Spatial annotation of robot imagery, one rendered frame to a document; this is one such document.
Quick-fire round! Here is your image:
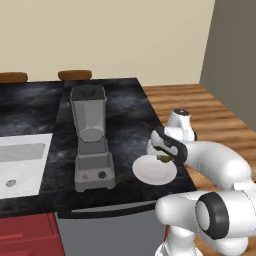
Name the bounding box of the grey dishwasher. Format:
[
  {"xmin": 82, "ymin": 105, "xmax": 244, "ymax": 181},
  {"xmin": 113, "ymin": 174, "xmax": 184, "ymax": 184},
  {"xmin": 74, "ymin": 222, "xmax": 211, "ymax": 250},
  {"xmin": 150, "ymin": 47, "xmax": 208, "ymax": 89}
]
[{"xmin": 54, "ymin": 199, "xmax": 169, "ymax": 256}]

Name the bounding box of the white round plate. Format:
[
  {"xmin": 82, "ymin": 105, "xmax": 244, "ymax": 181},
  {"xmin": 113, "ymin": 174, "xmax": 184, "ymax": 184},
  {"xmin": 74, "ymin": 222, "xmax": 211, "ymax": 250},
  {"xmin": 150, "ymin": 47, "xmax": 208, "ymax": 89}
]
[{"xmin": 132, "ymin": 153, "xmax": 178, "ymax": 186}]

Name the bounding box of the white sink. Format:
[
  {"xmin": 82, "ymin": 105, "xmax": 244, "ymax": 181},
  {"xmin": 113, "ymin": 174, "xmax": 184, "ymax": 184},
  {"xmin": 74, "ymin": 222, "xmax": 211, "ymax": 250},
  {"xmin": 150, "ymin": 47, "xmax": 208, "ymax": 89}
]
[{"xmin": 0, "ymin": 133, "xmax": 54, "ymax": 200}]

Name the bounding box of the red cupboard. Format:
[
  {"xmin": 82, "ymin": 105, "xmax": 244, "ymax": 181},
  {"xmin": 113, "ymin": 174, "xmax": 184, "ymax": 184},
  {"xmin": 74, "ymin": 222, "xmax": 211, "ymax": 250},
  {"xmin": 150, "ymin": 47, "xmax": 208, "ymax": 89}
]
[{"xmin": 0, "ymin": 212, "xmax": 66, "ymax": 256}]

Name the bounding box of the grey blender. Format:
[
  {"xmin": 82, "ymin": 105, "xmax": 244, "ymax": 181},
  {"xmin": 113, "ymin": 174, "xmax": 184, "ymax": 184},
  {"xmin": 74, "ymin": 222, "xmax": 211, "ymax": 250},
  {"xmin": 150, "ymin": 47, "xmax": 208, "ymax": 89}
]
[{"xmin": 69, "ymin": 84, "xmax": 117, "ymax": 193}]

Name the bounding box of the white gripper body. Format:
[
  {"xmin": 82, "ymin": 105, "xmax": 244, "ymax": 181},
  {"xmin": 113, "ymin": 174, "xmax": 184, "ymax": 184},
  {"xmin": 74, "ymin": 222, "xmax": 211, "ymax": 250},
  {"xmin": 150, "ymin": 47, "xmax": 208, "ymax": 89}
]
[{"xmin": 146, "ymin": 139, "xmax": 169, "ymax": 158}]

